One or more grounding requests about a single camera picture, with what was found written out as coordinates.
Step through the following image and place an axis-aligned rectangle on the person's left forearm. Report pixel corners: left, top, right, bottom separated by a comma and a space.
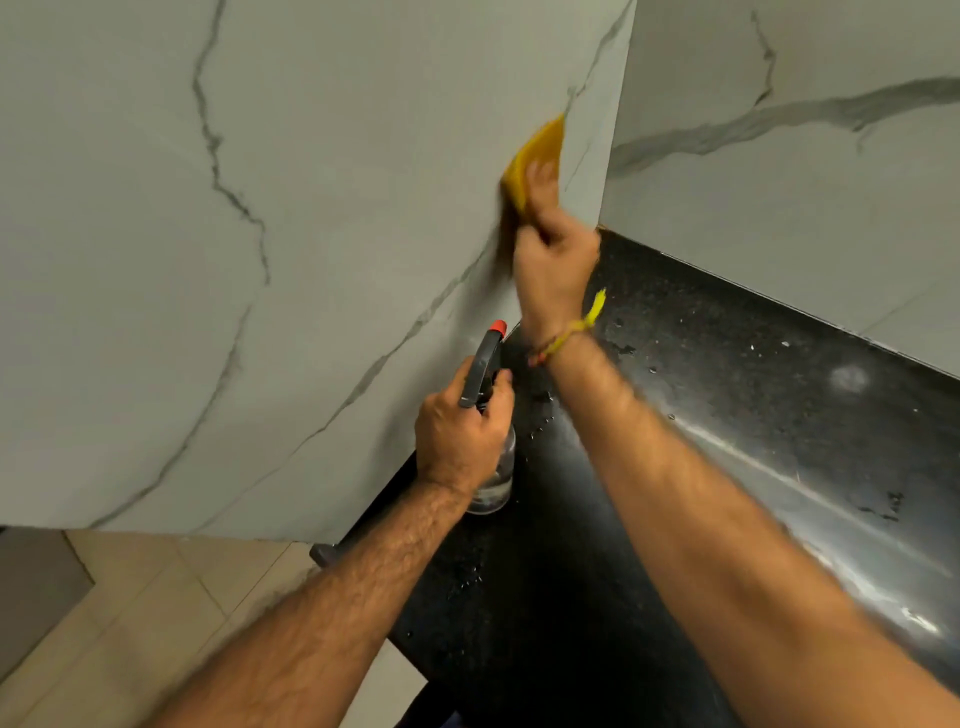
146, 479, 470, 728

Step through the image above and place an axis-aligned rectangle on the yellow thread wristband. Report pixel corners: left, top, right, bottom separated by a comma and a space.
527, 287, 609, 369

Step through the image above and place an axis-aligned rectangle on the person's left hand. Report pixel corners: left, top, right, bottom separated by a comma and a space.
413, 356, 517, 497

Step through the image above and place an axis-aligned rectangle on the yellow cleaning cloth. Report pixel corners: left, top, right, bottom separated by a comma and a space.
500, 113, 568, 215

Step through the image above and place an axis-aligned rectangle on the person's right hand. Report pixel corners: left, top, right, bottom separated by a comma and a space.
512, 158, 603, 351

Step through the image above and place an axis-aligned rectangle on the person's right forearm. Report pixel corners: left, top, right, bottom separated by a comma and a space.
547, 337, 960, 728

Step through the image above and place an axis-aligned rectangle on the black stone countertop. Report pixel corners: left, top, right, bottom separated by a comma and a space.
311, 228, 960, 728

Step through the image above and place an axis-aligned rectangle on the clear spray bottle black trigger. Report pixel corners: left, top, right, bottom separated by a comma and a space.
457, 319, 519, 517

